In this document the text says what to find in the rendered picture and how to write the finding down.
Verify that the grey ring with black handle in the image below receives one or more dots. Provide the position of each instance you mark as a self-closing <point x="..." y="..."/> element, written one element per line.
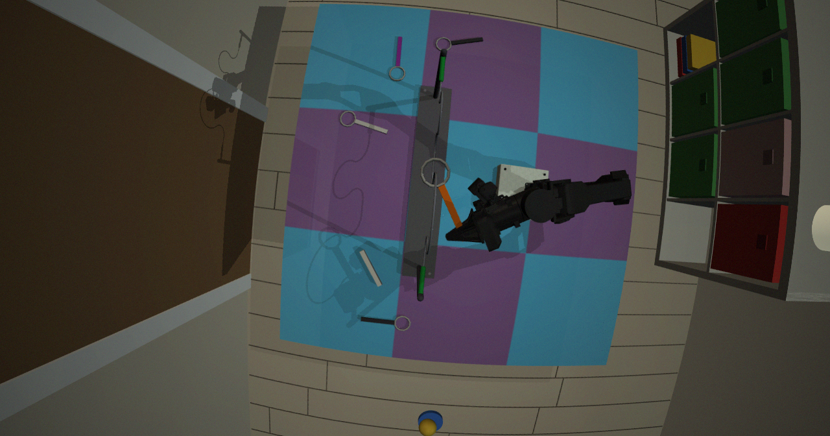
<point x="459" y="41"/>
<point x="384" y="321"/>

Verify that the grey loop with flat handle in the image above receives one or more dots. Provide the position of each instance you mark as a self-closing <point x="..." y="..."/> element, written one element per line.
<point x="383" y="130"/>

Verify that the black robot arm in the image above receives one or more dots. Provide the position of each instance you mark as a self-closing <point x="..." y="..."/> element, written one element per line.
<point x="558" y="200"/>

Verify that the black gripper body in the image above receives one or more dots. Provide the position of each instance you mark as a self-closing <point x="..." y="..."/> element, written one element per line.
<point x="491" y="225"/>

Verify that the grey loop with purple handle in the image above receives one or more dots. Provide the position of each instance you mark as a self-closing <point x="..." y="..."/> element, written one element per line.
<point x="399" y="45"/>

